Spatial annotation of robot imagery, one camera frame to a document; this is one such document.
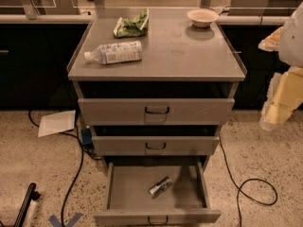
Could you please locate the grey bottom drawer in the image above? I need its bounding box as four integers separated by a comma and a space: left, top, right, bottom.
95, 157, 221, 226

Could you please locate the grey drawer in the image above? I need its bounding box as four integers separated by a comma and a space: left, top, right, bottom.
92, 136, 219, 156
95, 157, 221, 226
79, 98, 234, 126

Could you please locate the black stand bar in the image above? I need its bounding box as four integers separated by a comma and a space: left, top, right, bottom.
13, 183, 41, 227

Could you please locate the black cable right floor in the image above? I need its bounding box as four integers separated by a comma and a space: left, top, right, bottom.
218, 135, 279, 227

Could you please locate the green chip bag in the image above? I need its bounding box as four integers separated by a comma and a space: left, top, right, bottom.
114, 9, 150, 39

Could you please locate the silver redbull can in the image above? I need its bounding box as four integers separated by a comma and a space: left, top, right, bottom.
148, 176, 172, 199

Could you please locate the white paper sheet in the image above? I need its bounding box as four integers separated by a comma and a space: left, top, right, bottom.
38, 110, 76, 137

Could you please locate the blue power adapter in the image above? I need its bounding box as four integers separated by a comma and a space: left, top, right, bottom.
81, 129, 93, 148

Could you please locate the grey middle drawer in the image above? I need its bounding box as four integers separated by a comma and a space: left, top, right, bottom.
92, 136, 219, 156

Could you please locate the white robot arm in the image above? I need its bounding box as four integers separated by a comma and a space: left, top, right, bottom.
258, 3, 303, 131

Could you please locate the clear plastic water bottle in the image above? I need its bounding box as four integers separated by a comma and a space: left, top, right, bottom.
84, 41, 142, 65

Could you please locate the black cable left floor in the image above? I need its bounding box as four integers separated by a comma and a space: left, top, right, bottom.
27, 109, 102, 227

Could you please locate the black cable floor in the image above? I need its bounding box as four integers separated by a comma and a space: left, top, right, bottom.
218, 135, 279, 227
27, 109, 102, 227

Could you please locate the grey top drawer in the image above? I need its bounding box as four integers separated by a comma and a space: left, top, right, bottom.
79, 98, 234, 126

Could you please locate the dark counter cabinet left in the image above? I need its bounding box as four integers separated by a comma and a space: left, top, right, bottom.
0, 23, 87, 110

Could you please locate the white paper bowl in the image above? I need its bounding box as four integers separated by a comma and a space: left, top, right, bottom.
187, 9, 220, 27

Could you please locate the grey metal drawer cabinet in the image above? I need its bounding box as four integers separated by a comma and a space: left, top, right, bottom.
68, 9, 246, 162

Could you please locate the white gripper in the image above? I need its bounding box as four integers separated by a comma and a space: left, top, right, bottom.
258, 26, 303, 131

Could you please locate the blue tape cross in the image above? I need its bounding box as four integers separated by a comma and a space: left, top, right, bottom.
47, 212, 84, 227

